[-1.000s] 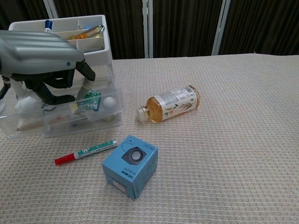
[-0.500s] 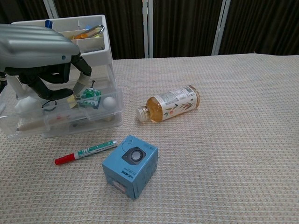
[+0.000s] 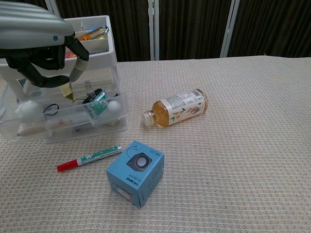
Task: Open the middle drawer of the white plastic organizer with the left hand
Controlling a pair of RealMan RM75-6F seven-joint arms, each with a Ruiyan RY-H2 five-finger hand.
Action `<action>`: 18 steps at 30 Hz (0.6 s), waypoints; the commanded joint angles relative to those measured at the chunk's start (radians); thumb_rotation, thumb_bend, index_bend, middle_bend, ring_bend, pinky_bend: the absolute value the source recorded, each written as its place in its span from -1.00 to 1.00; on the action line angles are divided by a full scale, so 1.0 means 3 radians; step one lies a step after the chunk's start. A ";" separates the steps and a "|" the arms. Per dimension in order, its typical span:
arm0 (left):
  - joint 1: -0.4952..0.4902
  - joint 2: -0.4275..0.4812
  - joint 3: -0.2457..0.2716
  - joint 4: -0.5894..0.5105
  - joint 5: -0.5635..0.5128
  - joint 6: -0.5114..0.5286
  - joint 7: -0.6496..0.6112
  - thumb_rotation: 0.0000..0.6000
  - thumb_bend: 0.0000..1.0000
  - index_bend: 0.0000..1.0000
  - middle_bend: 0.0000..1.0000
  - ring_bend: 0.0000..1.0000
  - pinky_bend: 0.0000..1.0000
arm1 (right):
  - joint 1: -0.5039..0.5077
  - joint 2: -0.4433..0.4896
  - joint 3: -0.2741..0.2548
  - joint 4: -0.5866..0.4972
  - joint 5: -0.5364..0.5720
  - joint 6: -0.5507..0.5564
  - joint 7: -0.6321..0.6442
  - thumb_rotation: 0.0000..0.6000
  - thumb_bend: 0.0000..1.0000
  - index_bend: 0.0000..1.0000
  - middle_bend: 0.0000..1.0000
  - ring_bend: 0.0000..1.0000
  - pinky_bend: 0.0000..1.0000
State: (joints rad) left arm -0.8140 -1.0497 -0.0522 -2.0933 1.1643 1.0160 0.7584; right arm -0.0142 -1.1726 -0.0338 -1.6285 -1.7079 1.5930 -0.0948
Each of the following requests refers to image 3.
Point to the blue speaker box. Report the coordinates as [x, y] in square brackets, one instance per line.
[136, 179]

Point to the amber tea bottle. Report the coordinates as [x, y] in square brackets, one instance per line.
[179, 109]

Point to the red-capped green marker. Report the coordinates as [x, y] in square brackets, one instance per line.
[97, 155]

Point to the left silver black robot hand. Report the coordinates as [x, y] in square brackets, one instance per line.
[29, 31]

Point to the white ping-pong ball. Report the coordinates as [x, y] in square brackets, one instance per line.
[114, 106]

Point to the clear plastic drawer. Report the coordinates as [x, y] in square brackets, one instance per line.
[116, 121]

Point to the red snack packet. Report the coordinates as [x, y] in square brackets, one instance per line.
[71, 55]

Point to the beige woven tablecloth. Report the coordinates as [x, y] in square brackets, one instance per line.
[218, 145]

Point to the white plastic drawer organizer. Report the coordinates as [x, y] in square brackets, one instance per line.
[113, 48]

